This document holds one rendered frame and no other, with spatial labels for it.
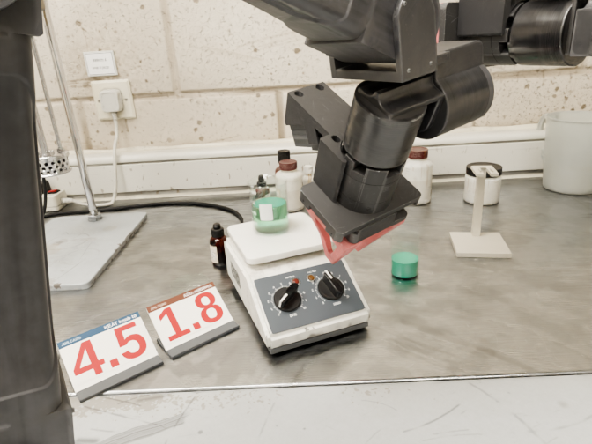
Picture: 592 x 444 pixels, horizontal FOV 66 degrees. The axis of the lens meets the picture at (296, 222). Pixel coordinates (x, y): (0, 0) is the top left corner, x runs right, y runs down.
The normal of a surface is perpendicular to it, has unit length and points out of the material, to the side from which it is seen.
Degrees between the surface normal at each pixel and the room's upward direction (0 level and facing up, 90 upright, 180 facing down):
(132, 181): 90
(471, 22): 90
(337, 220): 29
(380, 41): 90
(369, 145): 111
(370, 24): 90
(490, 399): 0
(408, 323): 0
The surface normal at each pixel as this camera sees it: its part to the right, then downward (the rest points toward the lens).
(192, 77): -0.01, 0.38
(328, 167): -0.83, 0.37
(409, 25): 0.54, 0.29
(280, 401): -0.06, -0.92
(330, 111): 0.11, -0.64
